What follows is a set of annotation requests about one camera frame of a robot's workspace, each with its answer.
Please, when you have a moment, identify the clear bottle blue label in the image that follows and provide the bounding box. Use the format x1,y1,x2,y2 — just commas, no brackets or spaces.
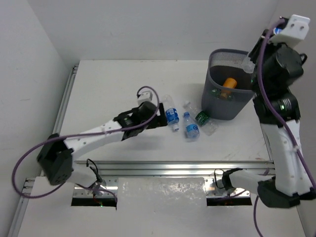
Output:
183,112,200,141
162,95,179,132

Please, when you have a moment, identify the clear plastic bottle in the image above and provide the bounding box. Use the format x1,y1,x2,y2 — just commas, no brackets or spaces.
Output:
241,55,255,74

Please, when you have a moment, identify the orange plastic bottle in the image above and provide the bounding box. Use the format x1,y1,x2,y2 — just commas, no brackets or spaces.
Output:
220,78,237,99

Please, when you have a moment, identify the clear bottle green label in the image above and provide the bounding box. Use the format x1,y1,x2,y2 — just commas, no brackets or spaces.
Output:
183,101,218,136

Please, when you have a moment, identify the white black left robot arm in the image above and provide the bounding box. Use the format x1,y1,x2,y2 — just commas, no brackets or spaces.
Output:
37,101,167,187

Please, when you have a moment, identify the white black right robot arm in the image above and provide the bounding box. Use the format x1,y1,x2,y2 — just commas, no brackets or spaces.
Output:
221,14,316,208

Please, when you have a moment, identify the grey mesh waste bin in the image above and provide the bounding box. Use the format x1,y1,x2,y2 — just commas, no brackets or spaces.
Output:
201,49,253,120

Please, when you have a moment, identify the white foam pad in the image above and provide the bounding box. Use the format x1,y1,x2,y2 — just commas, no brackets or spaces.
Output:
117,177,206,210

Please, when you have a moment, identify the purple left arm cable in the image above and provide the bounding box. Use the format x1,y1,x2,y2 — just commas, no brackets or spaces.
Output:
11,85,160,198

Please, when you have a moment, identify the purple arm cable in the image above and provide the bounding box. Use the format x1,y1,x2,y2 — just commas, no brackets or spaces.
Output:
253,21,316,237
11,85,160,198

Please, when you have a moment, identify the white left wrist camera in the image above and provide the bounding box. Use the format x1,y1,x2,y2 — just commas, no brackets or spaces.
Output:
137,91,153,106

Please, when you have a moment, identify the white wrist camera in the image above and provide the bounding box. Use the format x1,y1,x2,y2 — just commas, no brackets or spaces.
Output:
137,91,153,106
268,14,311,48

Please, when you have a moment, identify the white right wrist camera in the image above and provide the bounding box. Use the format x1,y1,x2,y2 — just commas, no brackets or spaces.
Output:
268,14,311,48

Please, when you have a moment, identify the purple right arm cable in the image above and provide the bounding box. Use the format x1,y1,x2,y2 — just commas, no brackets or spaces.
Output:
253,21,316,237

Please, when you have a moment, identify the aluminium rail frame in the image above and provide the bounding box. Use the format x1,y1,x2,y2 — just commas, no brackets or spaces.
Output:
9,60,271,237

